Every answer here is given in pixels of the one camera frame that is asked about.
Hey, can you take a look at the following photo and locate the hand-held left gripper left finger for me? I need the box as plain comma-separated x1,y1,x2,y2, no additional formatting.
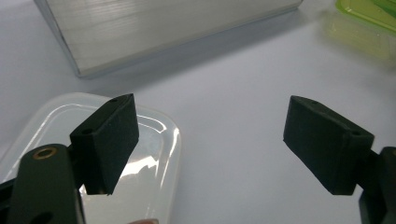
68,92,140,196

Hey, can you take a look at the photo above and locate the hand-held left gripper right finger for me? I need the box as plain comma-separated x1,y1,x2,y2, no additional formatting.
282,94,375,196

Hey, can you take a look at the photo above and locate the white plastic container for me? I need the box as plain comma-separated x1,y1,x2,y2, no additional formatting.
0,91,182,224

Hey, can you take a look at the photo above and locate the green lidded plastic container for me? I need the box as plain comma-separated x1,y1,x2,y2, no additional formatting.
321,0,396,68

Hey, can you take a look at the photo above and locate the white wire basket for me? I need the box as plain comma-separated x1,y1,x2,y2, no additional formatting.
33,0,304,78

